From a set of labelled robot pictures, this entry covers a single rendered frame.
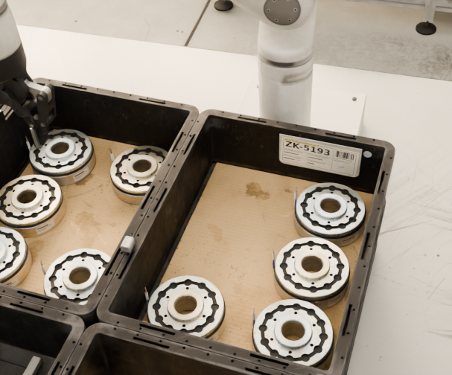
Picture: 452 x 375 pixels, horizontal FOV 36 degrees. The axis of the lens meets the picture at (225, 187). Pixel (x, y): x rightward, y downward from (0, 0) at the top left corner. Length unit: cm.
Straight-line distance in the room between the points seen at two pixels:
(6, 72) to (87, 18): 219
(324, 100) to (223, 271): 48
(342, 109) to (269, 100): 19
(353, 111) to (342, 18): 165
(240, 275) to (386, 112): 58
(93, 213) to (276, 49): 39
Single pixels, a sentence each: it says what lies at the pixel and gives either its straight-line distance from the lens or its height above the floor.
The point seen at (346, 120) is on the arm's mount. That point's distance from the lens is 132.
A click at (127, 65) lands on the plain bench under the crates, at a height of 70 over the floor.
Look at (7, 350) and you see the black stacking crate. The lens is 100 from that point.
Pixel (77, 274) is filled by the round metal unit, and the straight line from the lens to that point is 101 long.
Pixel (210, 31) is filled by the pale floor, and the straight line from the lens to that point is 290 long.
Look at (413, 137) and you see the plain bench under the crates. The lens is 141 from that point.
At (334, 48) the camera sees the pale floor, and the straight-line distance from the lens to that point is 280.
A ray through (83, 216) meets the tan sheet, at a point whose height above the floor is 83.
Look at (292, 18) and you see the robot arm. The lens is 108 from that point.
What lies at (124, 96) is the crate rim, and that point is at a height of 93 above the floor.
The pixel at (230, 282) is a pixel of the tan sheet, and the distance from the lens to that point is 99.
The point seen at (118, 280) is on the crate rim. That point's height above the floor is 93.
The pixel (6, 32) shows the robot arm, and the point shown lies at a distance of 87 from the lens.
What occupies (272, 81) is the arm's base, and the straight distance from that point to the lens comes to 117.
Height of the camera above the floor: 164
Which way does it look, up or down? 47 degrees down
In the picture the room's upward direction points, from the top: 4 degrees counter-clockwise
